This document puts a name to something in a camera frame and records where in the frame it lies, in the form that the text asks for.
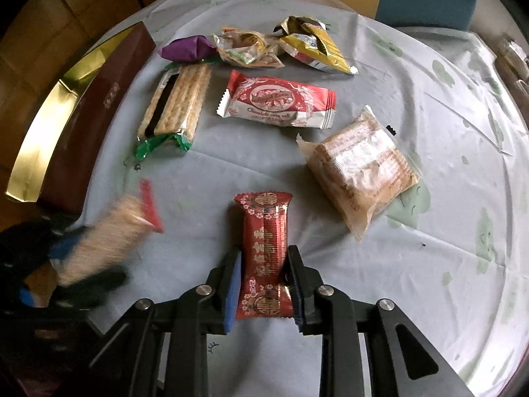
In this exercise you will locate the dark red gift box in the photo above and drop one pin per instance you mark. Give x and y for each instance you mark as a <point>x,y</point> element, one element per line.
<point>86,132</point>

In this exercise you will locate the clear wafer biscuit packet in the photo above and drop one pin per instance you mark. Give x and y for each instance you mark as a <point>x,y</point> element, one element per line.
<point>359,169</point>

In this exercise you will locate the clear orange pastry packet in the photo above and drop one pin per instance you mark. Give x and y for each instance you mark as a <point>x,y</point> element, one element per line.
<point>248,49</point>

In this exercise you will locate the yellow cone snack packet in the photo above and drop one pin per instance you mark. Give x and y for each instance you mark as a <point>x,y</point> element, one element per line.
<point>322,53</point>
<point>295,25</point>

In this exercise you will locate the pale green-printed tablecloth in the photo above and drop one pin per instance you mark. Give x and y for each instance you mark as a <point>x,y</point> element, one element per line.
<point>413,277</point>

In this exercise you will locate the purple wrapped snack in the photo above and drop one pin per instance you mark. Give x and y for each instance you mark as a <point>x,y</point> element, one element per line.
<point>186,48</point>

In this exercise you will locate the red white cake roll packet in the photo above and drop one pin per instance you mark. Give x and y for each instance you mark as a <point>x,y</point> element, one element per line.
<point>277,101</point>

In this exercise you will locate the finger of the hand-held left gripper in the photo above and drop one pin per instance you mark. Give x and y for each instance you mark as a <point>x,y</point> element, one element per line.
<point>97,281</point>
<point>68,246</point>

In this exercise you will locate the cracker packet with red ends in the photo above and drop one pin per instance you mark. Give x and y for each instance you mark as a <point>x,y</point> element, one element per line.
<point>109,235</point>

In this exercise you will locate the wooden side table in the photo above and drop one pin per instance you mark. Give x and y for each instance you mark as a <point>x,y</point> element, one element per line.
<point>514,66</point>

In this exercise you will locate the red gold patterned snack packet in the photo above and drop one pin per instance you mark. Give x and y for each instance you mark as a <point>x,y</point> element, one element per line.
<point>264,240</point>

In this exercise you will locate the cracker packet with green ends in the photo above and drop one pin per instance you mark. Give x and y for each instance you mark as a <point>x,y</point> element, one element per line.
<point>182,99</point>

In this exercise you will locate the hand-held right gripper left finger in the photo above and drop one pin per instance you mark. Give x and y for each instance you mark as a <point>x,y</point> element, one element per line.
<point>233,293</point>

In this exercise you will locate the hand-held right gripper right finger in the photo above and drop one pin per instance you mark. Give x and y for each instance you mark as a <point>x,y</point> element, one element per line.
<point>298,297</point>

